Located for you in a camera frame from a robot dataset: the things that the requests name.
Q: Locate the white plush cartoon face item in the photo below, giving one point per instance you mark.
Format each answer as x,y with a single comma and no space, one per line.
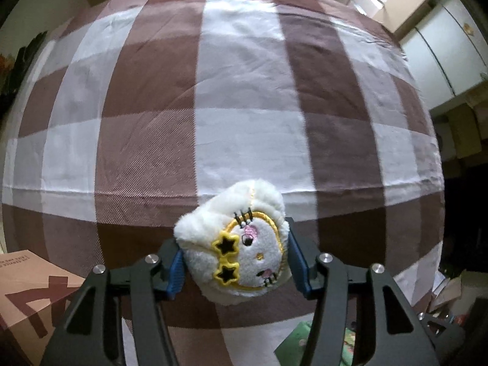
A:
255,251

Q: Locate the white wardrobe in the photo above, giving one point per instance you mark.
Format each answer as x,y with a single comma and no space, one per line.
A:
450,45

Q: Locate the cardboard clutter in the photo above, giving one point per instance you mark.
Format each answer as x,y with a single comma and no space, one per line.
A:
450,291

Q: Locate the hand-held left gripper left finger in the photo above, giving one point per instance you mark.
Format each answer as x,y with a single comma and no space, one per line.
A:
175,274

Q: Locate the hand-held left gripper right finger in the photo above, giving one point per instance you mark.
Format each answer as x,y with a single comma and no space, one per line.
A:
301,268

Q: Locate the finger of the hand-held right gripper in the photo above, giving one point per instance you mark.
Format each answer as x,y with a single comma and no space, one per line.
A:
438,322

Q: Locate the tall cardboard carton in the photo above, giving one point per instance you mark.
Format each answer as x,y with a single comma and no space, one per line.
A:
463,129

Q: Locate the brown white checkered blanket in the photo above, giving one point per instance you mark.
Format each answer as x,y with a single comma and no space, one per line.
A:
244,103

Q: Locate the brown cardboard box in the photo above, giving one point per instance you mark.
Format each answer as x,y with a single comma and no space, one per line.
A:
23,293

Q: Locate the green printed box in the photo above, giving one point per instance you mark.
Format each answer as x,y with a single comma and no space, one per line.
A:
295,342

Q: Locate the black cloth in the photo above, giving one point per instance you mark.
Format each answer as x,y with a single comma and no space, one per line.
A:
26,59

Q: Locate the beige cabinet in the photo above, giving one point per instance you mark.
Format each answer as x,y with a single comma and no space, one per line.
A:
404,3

